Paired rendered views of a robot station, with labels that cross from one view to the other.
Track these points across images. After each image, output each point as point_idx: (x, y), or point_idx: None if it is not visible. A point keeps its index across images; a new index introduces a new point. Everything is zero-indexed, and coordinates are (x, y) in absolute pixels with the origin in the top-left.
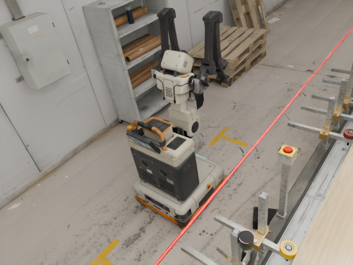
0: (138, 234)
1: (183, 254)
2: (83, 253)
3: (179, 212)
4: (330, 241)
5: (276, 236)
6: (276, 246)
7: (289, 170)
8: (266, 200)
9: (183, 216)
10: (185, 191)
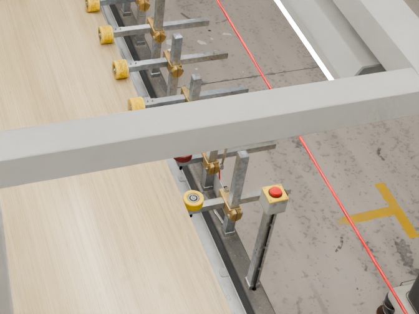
0: (409, 263)
1: (338, 296)
2: (415, 197)
3: (393, 288)
4: (168, 233)
5: (229, 255)
6: (207, 203)
7: (264, 220)
8: (237, 155)
9: (386, 295)
10: (415, 289)
